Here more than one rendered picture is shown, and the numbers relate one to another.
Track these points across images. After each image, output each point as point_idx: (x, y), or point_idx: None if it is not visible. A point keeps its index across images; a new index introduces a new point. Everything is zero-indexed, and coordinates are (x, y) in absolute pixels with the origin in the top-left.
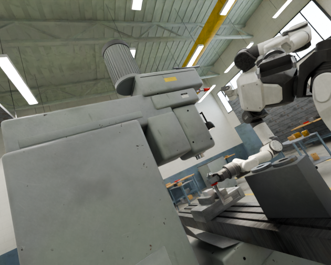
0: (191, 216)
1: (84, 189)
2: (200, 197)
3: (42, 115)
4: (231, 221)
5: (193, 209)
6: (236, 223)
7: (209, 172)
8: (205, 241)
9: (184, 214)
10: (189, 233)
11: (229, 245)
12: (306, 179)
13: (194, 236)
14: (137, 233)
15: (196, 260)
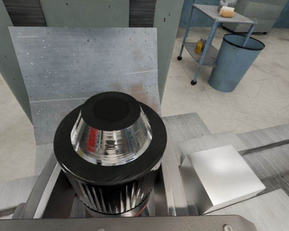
0: (239, 138)
1: None
2: (219, 141)
3: None
4: (29, 187)
5: (192, 118)
6: None
7: (101, 119)
8: (30, 108)
9: (283, 131)
10: (49, 82)
11: (36, 162)
12: None
13: (41, 90)
14: None
15: (9, 87)
